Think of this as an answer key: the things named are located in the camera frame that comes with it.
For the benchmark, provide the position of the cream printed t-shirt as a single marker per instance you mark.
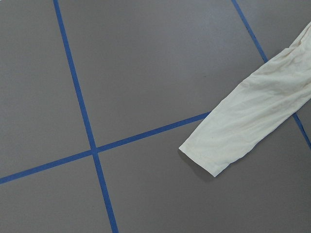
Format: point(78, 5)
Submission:
point(254, 109)

